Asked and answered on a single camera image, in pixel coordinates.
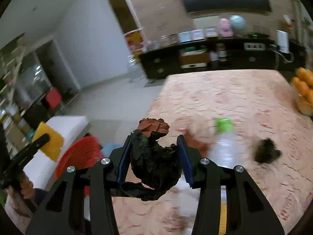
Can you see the rose pattern tablecloth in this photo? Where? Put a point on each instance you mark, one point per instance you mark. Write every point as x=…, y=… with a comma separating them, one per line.
x=260, y=104

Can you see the red plastic trash basket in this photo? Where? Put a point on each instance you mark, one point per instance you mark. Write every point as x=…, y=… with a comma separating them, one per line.
x=83, y=154

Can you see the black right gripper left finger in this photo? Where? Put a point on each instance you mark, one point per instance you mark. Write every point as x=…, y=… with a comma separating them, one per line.
x=79, y=202

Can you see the white cushioned bench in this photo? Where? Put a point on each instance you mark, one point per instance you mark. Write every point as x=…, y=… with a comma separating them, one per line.
x=63, y=131

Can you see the black crumpled bag on table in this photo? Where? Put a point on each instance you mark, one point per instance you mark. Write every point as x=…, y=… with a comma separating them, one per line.
x=266, y=152

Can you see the glass bowl of oranges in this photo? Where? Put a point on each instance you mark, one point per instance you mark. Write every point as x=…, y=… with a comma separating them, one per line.
x=302, y=88

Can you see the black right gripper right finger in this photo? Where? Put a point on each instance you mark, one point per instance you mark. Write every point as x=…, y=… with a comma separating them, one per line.
x=248, y=210

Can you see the red festive wall poster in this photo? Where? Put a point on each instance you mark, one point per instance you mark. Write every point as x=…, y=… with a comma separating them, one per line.
x=135, y=42

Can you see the pink plush toy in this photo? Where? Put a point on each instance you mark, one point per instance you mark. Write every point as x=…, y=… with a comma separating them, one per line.
x=225, y=30

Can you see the black plastic bag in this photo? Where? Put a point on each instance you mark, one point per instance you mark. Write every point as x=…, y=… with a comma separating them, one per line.
x=144, y=169

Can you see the red chair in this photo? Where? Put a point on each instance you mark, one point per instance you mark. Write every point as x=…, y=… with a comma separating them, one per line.
x=53, y=98

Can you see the clear plastic bottle green cap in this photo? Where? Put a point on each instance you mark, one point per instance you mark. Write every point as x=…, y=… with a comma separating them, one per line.
x=224, y=149

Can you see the white router box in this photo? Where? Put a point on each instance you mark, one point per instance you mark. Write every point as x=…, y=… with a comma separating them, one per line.
x=283, y=41

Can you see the brown paper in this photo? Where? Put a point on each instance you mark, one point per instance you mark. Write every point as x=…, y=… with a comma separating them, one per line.
x=153, y=128

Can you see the large clear water jug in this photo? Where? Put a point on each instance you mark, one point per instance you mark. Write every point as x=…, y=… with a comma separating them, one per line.
x=134, y=69

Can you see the blue globe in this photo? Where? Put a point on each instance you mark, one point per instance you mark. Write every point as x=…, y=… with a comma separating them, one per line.
x=238, y=23

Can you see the black tv cabinet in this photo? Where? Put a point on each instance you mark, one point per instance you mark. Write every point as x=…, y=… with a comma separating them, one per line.
x=215, y=54

